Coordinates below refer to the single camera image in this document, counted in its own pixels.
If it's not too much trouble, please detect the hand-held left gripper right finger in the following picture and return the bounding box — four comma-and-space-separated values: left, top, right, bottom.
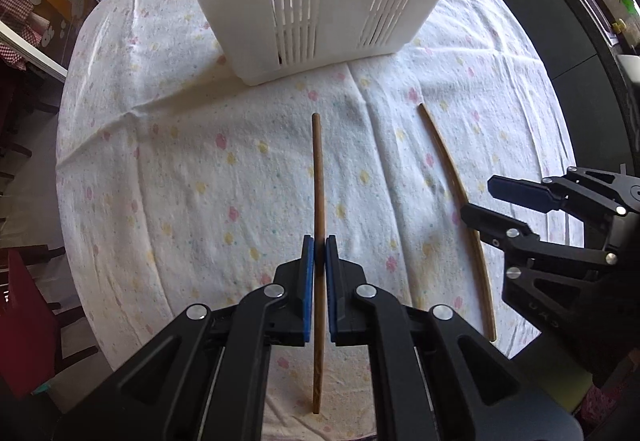
325, 234, 583, 441

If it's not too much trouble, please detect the dark granite countertop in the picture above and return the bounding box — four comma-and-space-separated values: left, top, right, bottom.
500, 0, 640, 172

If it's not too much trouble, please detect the person's patterned clothing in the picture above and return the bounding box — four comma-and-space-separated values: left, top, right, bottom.
575, 358, 640, 441

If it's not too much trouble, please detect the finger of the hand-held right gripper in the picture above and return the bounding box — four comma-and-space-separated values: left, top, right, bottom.
461, 204, 621, 273
487, 165, 640, 218

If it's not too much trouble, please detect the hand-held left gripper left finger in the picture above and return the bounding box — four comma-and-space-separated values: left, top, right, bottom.
60, 235, 317, 441

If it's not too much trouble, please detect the floral white tablecloth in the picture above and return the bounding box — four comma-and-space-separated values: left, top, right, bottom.
55, 0, 588, 439

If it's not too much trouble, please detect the red chair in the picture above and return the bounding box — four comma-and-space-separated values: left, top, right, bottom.
0, 248, 66, 402

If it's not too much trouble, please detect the plain wooden chopstick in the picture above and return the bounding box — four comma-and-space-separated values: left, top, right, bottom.
310, 112, 327, 414
418, 104, 498, 343

